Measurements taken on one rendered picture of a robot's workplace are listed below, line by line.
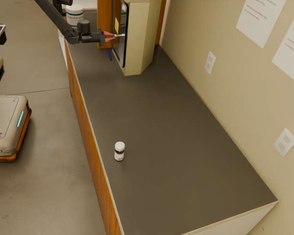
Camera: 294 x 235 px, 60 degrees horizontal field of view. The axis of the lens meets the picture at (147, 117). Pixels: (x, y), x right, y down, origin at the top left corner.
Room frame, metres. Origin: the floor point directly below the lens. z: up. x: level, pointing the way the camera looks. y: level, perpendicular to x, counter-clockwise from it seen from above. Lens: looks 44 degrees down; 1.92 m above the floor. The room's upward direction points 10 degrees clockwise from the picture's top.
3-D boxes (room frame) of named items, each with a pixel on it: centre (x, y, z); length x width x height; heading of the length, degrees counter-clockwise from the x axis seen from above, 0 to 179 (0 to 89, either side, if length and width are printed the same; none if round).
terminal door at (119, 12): (1.52, 0.27, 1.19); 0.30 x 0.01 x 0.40; 27
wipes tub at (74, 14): (1.98, 0.71, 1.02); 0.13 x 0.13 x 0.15
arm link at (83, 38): (1.37, 0.43, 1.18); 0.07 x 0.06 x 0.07; 115
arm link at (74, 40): (1.37, 0.47, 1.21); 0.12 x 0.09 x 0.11; 101
